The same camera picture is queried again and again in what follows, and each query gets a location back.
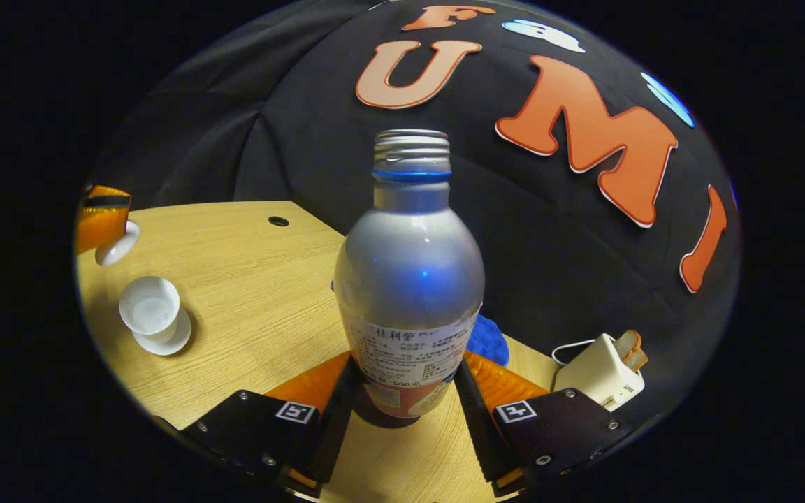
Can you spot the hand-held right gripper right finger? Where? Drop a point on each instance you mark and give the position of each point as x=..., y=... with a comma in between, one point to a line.
x=481, y=436

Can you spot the silver water bottle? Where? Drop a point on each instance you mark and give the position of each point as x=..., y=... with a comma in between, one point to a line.
x=409, y=279

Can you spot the white teacup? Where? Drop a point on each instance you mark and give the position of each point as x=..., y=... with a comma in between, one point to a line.
x=149, y=305

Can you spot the black backdrop cloth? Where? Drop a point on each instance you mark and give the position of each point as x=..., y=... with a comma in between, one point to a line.
x=270, y=140

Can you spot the white saucer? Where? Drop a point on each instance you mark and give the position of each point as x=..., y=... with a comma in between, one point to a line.
x=175, y=341

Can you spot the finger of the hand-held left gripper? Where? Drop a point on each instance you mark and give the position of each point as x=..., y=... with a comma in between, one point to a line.
x=105, y=201
x=98, y=223

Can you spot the white toaster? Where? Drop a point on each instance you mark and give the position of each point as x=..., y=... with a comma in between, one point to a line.
x=595, y=374

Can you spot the blue towel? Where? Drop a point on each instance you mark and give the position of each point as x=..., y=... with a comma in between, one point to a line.
x=490, y=342

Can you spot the dark brown round coaster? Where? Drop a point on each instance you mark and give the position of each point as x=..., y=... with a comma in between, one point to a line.
x=374, y=421

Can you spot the white teacup lid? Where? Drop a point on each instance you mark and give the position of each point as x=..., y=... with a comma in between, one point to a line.
x=119, y=246

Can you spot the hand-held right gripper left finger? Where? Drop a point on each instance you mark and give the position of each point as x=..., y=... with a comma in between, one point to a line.
x=332, y=433

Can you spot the bread slice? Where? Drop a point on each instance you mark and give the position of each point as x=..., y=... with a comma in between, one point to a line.
x=633, y=353

